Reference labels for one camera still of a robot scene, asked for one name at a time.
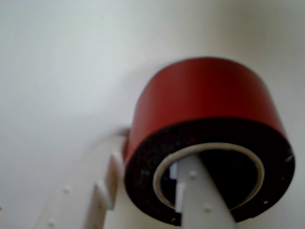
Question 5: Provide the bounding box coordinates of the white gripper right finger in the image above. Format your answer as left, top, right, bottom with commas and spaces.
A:
175, 154, 240, 229

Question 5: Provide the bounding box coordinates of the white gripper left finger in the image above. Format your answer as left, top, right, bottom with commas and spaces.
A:
35, 128, 131, 229

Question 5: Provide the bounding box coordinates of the red tape roll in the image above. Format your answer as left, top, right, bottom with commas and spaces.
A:
122, 56, 296, 228

